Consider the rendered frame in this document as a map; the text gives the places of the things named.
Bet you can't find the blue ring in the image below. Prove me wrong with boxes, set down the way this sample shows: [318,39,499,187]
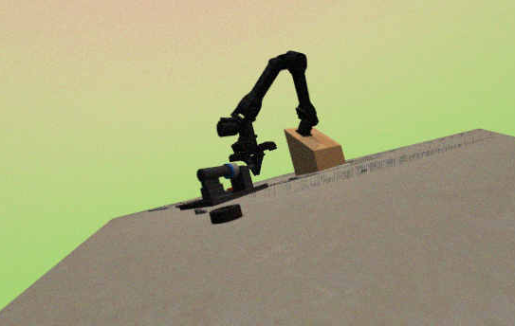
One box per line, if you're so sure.
[223,163,234,179]

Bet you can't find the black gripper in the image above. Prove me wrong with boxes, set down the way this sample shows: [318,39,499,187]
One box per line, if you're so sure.
[229,132,277,176]

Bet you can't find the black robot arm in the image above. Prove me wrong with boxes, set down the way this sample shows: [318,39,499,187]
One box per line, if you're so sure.
[217,50,319,154]

